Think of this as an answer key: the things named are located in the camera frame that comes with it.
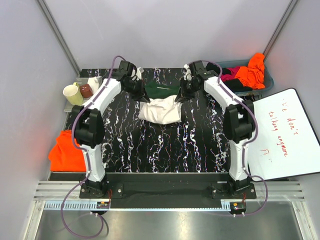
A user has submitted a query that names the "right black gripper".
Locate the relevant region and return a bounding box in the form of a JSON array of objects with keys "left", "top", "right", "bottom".
[{"left": 175, "top": 78, "right": 201, "bottom": 103}]

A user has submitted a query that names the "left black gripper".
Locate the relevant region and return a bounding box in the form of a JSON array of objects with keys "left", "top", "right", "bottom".
[{"left": 123, "top": 77, "right": 150, "bottom": 103}]

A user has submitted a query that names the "white green Charlie Brown t-shirt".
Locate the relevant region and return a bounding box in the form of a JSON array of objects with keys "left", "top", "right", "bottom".
[{"left": 138, "top": 81, "right": 182, "bottom": 125}]

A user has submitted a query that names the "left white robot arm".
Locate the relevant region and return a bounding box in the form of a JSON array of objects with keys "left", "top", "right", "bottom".
[{"left": 71, "top": 60, "right": 150, "bottom": 198}]

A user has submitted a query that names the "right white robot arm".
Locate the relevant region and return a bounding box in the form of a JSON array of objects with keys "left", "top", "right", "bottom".
[{"left": 175, "top": 60, "right": 256, "bottom": 199}]

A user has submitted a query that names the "black garment in basket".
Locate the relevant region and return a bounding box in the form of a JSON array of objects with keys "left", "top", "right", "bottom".
[{"left": 222, "top": 78, "right": 253, "bottom": 93}]

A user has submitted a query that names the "magenta garment in basket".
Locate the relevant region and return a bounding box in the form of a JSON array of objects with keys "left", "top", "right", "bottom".
[{"left": 221, "top": 66, "right": 241, "bottom": 82}]

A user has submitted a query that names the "pale yellow mug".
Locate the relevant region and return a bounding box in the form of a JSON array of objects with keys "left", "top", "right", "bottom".
[{"left": 62, "top": 82, "right": 83, "bottom": 106}]

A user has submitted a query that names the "orange t-shirt in basket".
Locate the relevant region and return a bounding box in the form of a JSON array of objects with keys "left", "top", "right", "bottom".
[{"left": 235, "top": 53, "right": 265, "bottom": 90}]

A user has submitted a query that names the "teal laundry basket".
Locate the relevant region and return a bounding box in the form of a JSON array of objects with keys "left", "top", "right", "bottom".
[{"left": 218, "top": 59, "right": 274, "bottom": 96}]

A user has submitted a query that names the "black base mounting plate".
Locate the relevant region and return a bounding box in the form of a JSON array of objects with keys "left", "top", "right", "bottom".
[{"left": 79, "top": 172, "right": 257, "bottom": 200}]

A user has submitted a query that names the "folded orange t-shirt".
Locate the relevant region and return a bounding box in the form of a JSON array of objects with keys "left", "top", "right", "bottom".
[{"left": 48, "top": 130, "right": 86, "bottom": 173}]

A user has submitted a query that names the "whiteboard with red writing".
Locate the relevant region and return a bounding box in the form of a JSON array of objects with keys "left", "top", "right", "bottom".
[{"left": 246, "top": 88, "right": 320, "bottom": 181}]

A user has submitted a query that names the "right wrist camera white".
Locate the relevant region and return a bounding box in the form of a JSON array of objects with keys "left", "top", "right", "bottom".
[{"left": 183, "top": 64, "right": 193, "bottom": 81}]

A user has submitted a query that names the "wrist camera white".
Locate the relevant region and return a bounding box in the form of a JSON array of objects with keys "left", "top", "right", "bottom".
[
  {"left": 183, "top": 64, "right": 193, "bottom": 81},
  {"left": 131, "top": 67, "right": 144, "bottom": 81}
]

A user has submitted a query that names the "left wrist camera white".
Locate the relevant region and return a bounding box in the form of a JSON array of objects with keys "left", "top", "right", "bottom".
[{"left": 131, "top": 67, "right": 144, "bottom": 81}]

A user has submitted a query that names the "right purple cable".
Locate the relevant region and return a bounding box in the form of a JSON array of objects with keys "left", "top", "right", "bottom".
[{"left": 187, "top": 59, "right": 270, "bottom": 217}]

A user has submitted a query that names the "purple cable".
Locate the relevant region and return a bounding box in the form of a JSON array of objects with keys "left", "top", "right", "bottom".
[
  {"left": 60, "top": 55, "right": 123, "bottom": 237},
  {"left": 187, "top": 59, "right": 270, "bottom": 217}
]

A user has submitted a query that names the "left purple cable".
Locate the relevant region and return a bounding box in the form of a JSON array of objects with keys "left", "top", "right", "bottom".
[{"left": 60, "top": 55, "right": 123, "bottom": 237}]

